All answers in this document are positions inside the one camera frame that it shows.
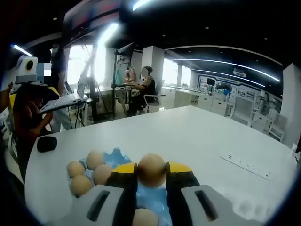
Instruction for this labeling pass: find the white mesh chair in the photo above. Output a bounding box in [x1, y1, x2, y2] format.
[268, 112, 289, 142]
[231, 96, 254, 127]

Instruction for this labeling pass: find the single brown egg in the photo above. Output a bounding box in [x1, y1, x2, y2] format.
[70, 175, 94, 197]
[67, 161, 86, 178]
[132, 208, 159, 226]
[137, 153, 167, 189]
[86, 150, 106, 170]
[93, 164, 113, 186]

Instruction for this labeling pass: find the grey laptop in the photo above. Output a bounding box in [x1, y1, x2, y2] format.
[39, 93, 88, 115]

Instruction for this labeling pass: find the white cabinet row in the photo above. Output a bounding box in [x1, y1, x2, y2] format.
[162, 86, 235, 118]

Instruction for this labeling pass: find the white power strip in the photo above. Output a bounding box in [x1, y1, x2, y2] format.
[220, 153, 275, 183]

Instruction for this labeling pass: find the person's left hand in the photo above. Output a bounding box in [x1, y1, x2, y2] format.
[0, 82, 12, 111]

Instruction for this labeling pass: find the black oval object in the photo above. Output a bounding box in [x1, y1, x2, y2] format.
[37, 136, 58, 153]

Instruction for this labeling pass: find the peach coloured object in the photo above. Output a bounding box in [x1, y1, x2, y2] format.
[124, 66, 137, 83]

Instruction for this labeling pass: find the blue egg tray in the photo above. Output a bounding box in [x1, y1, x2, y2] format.
[79, 147, 174, 226]

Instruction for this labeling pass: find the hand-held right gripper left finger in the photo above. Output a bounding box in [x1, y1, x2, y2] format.
[70, 161, 138, 226]

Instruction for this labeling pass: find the white office chair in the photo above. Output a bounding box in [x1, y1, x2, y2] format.
[143, 80, 165, 114]

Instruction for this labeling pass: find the black tripod stand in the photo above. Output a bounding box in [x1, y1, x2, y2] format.
[112, 46, 136, 123]

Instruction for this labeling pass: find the blue framed display wall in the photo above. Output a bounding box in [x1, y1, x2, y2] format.
[197, 72, 263, 99]

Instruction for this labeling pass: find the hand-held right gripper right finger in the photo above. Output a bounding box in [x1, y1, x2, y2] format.
[166, 161, 259, 226]

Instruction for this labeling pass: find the white table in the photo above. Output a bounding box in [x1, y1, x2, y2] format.
[24, 105, 299, 226]

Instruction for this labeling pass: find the white square pillar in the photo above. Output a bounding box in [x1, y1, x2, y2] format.
[281, 63, 301, 148]
[141, 46, 165, 110]

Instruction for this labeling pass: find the ceiling-mounted screen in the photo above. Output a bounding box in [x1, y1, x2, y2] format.
[63, 0, 123, 30]

